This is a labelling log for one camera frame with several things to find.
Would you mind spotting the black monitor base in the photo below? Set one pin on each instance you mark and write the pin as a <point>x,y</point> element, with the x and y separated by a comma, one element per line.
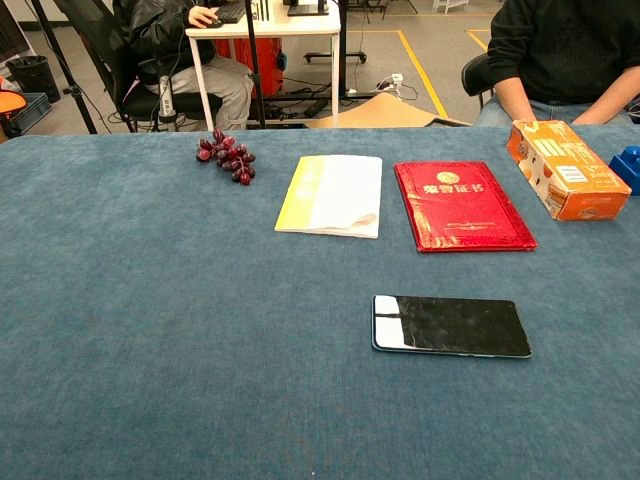
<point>307,11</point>

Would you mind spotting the black rolling stand base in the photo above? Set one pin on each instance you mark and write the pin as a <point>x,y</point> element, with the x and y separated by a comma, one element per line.
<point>335,55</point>

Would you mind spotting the yellow and white booklet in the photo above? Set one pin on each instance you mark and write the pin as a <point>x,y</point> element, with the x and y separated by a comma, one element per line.
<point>340,195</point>

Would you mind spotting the red certificate folder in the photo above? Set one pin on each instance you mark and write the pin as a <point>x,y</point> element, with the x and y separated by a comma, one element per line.
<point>460,210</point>

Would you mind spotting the blue toy block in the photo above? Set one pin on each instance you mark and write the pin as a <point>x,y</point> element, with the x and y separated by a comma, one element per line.
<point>627,167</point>

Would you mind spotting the orange cardboard carton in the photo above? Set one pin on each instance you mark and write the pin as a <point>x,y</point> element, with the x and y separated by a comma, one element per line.
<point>565,170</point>

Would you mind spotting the black vertical pole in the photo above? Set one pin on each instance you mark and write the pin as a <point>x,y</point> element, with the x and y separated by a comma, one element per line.
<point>255,60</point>

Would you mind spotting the black office chair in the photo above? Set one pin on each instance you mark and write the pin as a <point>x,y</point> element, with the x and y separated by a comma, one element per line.
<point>145,105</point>

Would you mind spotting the blue plastic crate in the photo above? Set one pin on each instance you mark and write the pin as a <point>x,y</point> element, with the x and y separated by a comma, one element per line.
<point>32,112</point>

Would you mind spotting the blue table cloth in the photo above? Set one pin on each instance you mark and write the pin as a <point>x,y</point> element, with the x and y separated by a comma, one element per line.
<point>150,300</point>

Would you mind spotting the black tripod stand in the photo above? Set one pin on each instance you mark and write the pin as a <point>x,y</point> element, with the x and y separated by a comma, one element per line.
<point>75,92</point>

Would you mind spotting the white desk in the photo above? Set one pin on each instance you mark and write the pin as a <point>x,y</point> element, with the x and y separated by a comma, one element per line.
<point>280,27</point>

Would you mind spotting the white power strip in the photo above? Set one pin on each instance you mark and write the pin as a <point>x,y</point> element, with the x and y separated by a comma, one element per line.
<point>396,78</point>

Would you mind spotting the black computer mouse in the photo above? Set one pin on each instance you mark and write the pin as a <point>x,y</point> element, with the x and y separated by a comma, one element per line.
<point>214,23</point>

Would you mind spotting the smartphone with teal back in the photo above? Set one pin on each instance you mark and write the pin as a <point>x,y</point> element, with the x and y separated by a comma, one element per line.
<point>450,325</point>

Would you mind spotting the black trash bin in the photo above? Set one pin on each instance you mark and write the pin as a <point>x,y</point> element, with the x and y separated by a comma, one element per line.
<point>32,75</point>

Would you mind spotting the black chair with armrest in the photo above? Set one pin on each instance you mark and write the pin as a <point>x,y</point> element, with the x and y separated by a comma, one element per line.
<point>475,75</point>

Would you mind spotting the brown cardboard sheet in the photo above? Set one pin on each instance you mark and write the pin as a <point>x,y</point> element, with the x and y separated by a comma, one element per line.
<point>385,112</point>

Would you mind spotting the person in black jacket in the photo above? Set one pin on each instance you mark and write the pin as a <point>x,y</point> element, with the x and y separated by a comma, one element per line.
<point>160,35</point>

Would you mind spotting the red cabinet under desk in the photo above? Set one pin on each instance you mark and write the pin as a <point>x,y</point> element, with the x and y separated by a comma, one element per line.
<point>232,52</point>

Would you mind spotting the person in black sweater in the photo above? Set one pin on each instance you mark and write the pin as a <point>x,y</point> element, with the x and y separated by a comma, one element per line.
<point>560,50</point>

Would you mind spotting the white rack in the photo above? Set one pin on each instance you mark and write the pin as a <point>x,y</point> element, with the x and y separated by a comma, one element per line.
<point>460,5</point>

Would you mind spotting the orange object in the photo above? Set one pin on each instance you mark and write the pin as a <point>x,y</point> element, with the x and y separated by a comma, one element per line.
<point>10,102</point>

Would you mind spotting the black power strip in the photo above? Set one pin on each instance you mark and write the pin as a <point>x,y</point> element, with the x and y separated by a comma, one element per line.
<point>315,108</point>

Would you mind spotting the dark red grape bunch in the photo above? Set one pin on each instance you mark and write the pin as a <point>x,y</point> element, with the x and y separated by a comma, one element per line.
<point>232,155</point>

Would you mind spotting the black keyboard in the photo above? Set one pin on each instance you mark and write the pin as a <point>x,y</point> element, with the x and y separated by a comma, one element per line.
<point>231,12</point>

